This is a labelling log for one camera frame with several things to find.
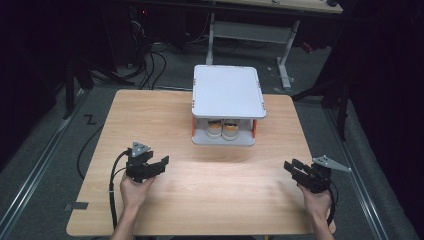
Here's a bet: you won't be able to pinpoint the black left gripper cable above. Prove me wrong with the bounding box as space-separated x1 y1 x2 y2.
107 149 133 232

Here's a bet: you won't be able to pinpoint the metal floor rail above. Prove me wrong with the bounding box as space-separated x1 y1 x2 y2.
323 105 392 240
0 89 88 236

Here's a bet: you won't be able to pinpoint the dark metal stand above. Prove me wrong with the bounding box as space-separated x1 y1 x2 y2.
61 53 96 121
291 66 353 142

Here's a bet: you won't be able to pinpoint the white shoe rack orange posts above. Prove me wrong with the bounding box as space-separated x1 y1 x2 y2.
190 64 268 147

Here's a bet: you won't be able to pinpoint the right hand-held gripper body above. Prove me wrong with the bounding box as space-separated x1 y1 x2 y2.
299 154 352 195

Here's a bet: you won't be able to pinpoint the person's left hand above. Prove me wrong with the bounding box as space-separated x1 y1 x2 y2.
119 172 157 212

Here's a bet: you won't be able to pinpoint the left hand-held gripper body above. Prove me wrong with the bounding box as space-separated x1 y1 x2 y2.
125 141 155 184

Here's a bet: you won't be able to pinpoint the person's right hand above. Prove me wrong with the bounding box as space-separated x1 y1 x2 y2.
297 183 333 218

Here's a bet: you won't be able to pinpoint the grey tape strip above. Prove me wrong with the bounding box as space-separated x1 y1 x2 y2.
64 201 90 212

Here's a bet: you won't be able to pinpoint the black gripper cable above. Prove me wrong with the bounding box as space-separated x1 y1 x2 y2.
107 149 133 232
327 187 338 228

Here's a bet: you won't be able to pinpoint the white-legged wooden desk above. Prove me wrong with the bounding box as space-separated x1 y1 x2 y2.
204 0 344 90

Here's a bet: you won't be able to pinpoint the bundle of black cables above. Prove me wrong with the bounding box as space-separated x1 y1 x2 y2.
128 13 168 91

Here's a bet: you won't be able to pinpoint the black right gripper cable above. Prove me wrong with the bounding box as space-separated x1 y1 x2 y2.
327 187 338 228

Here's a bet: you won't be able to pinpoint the black floor cable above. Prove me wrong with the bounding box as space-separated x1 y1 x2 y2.
76 124 105 181

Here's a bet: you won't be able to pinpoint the black zigzag floor tape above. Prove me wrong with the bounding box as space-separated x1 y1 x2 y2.
82 113 98 126

